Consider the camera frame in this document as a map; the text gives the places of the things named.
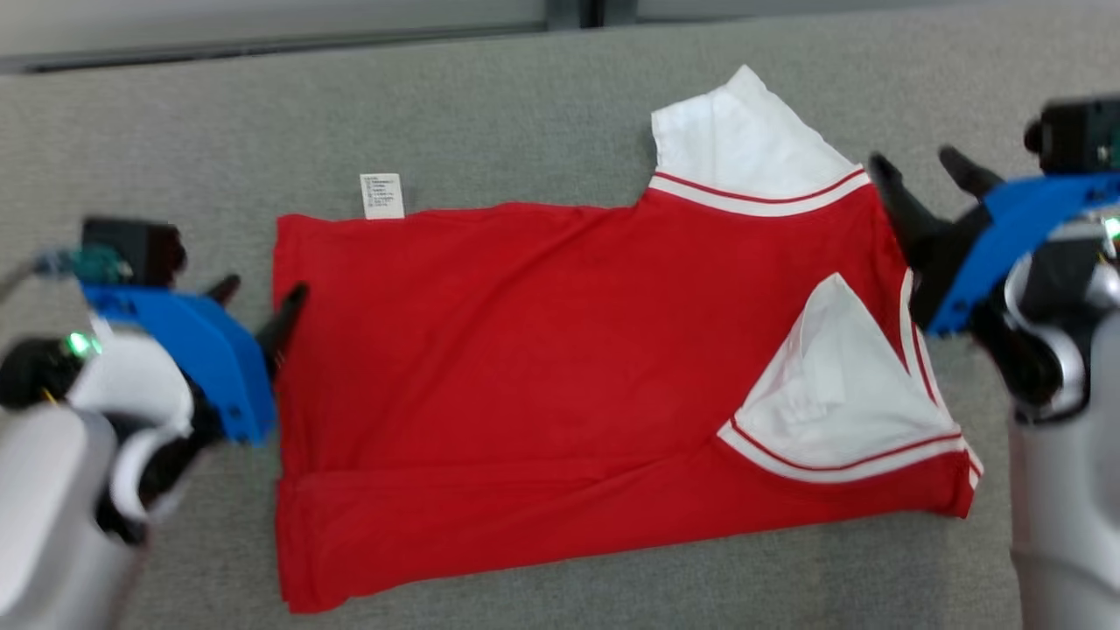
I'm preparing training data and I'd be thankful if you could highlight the right gripper blue-covered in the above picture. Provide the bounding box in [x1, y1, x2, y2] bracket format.
[866, 146, 1120, 339]

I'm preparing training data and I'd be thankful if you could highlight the red shirt with white sleeves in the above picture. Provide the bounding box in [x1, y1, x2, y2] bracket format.
[271, 64, 985, 615]

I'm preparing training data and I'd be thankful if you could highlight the grey metal floor rail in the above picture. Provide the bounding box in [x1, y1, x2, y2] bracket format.
[0, 19, 548, 75]

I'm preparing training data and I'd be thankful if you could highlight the left gripper blue-covered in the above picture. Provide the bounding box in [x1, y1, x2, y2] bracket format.
[80, 274, 309, 445]

